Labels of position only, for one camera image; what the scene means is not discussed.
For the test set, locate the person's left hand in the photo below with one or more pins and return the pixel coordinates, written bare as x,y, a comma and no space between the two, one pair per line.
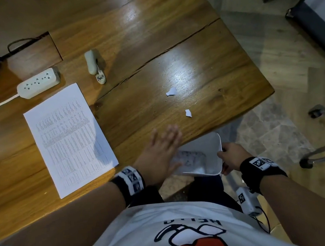
155,160

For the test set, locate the person's right hand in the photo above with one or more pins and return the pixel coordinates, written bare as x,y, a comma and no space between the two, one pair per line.
236,155

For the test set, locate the person's right thumb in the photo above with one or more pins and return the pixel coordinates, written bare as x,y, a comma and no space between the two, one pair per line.
222,150

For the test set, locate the person's left fingers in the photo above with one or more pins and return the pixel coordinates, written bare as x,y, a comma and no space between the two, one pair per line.
168,136

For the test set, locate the white plastic tray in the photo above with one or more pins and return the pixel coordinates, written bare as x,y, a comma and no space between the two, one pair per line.
203,151

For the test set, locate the person's left forearm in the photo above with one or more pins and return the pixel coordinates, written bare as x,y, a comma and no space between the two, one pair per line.
60,223

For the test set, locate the person's right forearm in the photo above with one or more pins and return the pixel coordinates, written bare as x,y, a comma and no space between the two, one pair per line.
313,212

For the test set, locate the small white paper scrap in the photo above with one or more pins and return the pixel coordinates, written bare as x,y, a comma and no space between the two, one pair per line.
188,113
171,91

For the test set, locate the torn paper pieces with print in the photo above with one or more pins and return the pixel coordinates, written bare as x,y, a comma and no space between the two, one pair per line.
191,159

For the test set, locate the black right wristband with markers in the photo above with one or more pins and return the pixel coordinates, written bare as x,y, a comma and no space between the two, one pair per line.
258,171

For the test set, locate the black wristband with markers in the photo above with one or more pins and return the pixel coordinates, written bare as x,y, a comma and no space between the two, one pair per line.
258,171
129,181

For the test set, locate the dark trousers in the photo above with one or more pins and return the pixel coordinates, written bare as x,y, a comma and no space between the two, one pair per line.
208,192

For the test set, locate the black left wristband with markers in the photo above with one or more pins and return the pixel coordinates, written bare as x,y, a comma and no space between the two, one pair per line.
129,181

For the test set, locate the printed white paper sheet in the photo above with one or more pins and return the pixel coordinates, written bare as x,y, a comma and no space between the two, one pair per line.
70,137

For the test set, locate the white printed t-shirt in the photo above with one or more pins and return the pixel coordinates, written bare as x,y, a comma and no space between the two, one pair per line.
164,238

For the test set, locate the pale green stapler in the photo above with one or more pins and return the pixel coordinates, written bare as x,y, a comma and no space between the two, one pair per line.
94,65

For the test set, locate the white power strip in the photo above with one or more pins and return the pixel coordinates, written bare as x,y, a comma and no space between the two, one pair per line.
38,83

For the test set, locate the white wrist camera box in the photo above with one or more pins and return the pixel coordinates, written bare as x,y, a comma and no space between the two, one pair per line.
247,200

